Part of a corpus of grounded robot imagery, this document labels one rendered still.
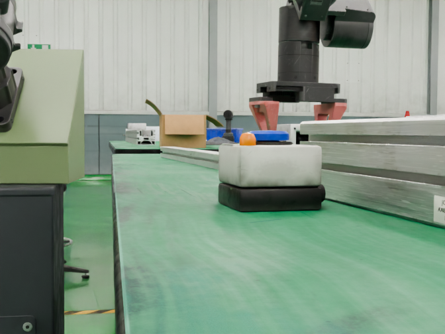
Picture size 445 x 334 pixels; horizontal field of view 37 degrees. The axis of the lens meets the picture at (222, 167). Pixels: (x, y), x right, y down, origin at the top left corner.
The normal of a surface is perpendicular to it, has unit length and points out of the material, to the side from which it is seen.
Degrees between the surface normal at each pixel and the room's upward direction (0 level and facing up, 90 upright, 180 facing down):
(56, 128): 46
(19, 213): 90
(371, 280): 0
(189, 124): 68
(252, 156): 90
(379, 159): 90
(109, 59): 90
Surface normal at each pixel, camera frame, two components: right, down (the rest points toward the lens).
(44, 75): 0.04, -0.66
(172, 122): 0.12, -0.40
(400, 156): -0.97, 0.01
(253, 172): 0.25, 0.05
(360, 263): 0.00, -1.00
